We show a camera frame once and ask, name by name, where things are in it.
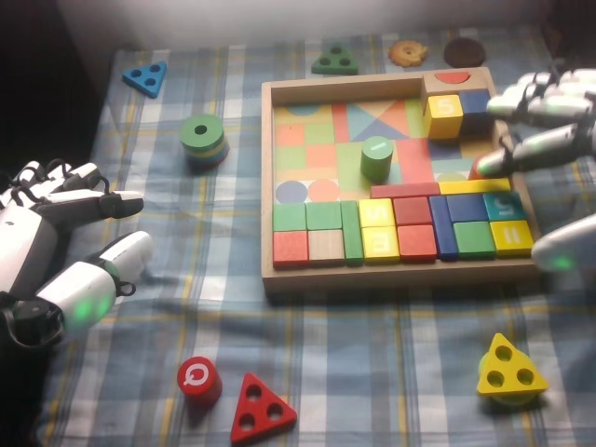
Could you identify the dark round chocolate biscuit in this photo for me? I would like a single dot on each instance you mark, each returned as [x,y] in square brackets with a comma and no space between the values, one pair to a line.
[464,52]

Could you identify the green triangle with three holes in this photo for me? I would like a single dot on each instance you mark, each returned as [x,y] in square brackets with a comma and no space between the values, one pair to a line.
[335,71]

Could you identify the yellow triangle with three holes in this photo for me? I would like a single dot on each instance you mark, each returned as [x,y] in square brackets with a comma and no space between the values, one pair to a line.
[508,369]

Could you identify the red semicircle block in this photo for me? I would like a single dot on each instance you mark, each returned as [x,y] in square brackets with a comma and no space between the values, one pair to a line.
[452,77]

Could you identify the blue triangle with three holes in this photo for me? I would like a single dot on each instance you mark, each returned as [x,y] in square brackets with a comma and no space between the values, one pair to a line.
[145,76]

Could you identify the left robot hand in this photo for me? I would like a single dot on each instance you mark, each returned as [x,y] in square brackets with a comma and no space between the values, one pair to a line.
[28,242]

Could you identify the green cylinder with white dash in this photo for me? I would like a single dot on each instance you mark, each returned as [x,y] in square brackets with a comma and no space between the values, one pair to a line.
[377,160]

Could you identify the blue cube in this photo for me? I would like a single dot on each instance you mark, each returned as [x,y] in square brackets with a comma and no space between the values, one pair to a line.
[476,109]

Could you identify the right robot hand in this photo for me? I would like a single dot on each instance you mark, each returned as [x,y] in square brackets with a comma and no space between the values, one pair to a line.
[549,144]

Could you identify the red triangle with three holes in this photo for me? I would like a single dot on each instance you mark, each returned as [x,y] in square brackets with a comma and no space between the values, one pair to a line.
[259,408]

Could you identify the wooden tray with printed floor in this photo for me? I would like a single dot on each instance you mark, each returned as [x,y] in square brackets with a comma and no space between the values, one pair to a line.
[396,279]

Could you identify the blue plaid cloth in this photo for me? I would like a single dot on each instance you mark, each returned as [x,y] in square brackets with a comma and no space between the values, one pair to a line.
[326,335]

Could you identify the tan flower-shaped biscuit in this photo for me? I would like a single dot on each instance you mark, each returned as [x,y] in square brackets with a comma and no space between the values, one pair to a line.
[400,56]

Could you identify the yellow cube with white numeral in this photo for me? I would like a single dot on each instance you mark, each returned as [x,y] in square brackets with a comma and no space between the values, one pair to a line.
[444,116]

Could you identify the large white panel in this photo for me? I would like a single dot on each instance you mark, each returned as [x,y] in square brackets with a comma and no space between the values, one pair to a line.
[279,18]

